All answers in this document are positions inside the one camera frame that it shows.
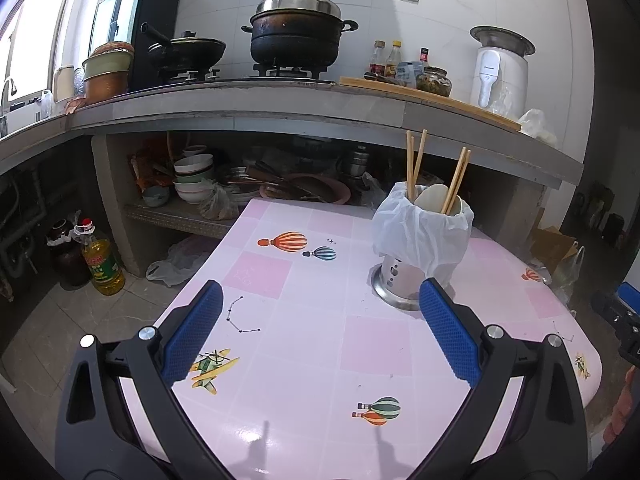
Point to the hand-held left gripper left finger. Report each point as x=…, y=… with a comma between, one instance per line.
x=195, y=330

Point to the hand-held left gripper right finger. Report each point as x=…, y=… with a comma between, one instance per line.
x=450, y=330

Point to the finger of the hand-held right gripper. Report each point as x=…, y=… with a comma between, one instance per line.
x=612, y=310

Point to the person's right hand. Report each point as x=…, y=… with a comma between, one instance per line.
x=630, y=400

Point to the clear plastic bag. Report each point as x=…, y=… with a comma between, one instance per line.
x=567, y=275
x=220, y=205
x=537, y=127

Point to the cardboard box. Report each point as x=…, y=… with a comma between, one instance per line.
x=550, y=250

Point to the cooking oil bottle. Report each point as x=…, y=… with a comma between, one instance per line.
x=102, y=265

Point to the small grey-green bowl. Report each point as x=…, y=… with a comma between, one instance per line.
x=156, y=196

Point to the dark brown jar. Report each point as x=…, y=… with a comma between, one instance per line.
x=67, y=265

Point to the stack of white bowls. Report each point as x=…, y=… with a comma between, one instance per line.
x=192, y=165

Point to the pink basin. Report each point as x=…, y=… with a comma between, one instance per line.
x=340, y=191

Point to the small steel pot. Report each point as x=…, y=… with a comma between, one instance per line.
x=356, y=162

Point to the grey drain pipe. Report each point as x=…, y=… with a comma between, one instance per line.
x=15, y=255

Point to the wooden cutting board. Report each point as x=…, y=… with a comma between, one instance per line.
x=450, y=102

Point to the glass pickle jar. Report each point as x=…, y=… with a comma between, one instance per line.
x=434, y=82

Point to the white kitchen appliance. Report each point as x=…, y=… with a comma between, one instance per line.
x=505, y=75

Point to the blue white packet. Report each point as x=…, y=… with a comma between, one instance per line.
x=410, y=72

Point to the kitchen knife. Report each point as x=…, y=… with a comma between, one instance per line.
x=375, y=76

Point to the black gas stove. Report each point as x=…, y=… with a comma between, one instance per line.
x=280, y=72

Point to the red cap dark bottle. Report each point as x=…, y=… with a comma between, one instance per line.
x=424, y=56

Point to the yellow cap sauce bottle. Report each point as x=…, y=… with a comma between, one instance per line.
x=394, y=60

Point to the red label sauce bottle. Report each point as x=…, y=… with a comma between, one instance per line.
x=377, y=62

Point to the black wok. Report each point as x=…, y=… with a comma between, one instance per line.
x=190, y=52

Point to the green bowl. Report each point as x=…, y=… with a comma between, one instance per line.
x=107, y=64

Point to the white jug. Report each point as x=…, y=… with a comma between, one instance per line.
x=63, y=82

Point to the metal basin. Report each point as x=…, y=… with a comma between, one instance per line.
x=500, y=37

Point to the steel faucet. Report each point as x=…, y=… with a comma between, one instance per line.
x=6, y=90

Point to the large black pot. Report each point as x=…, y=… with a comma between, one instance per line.
x=295, y=40

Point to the black cabinet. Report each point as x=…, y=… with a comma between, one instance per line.
x=150, y=5

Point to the window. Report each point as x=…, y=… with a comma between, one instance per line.
x=35, y=35

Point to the steel pot lid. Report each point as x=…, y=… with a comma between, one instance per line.
x=300, y=5

